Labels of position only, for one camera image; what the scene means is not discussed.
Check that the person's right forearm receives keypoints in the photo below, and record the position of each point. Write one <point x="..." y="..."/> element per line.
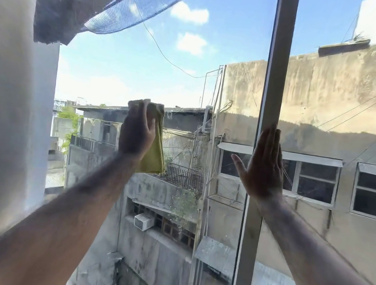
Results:
<point x="316" y="258"/>

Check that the small white framed window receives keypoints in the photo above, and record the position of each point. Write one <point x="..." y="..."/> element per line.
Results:
<point x="375" y="194"/>

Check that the black balcony railing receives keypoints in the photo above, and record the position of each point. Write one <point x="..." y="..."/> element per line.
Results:
<point x="184" y="177"/>

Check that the person's left hand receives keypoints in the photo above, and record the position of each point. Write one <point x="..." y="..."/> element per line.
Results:
<point x="137" y="133"/>

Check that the person's right hand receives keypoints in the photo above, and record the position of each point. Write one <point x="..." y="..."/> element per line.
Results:
<point x="265" y="170"/>

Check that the white drain pipe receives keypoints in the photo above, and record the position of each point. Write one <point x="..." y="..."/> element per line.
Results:
<point x="206" y="119"/>

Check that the dark short balcony railing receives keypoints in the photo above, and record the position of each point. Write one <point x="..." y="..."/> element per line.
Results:
<point x="85" y="143"/>

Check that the person's left forearm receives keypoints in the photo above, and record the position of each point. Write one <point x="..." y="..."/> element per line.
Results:
<point x="58" y="224"/>

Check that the weathered grey building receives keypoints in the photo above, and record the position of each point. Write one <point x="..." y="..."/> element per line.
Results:
<point x="149" y="257"/>

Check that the white air conditioner unit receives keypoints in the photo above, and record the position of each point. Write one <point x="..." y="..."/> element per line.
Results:
<point x="143" y="221"/>

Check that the climbing green plant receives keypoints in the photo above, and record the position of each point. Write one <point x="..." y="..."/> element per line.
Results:
<point x="184" y="207"/>

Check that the person's left fingers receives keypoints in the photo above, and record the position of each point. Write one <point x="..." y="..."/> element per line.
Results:
<point x="140" y="106"/>

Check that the corrugated metal awning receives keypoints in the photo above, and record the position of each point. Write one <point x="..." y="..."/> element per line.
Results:
<point x="216" y="254"/>

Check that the rough concrete overhang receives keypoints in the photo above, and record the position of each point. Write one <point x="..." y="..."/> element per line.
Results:
<point x="72" y="1"/>

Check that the yellow cleaning cloth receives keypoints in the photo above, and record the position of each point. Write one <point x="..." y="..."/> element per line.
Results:
<point x="155" y="154"/>

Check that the blue safety net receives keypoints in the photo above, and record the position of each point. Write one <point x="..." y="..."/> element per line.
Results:
<point x="148" y="7"/>

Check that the wide white framed window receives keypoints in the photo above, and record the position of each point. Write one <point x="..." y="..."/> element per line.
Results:
<point x="314" y="180"/>

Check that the green tree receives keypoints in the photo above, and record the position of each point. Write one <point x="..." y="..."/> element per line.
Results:
<point x="68" y="114"/>

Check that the person's right thumb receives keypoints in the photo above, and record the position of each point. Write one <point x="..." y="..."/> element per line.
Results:
<point x="239" y="166"/>

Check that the grey window frame post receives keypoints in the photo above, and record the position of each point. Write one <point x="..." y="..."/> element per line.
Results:
<point x="279" y="56"/>

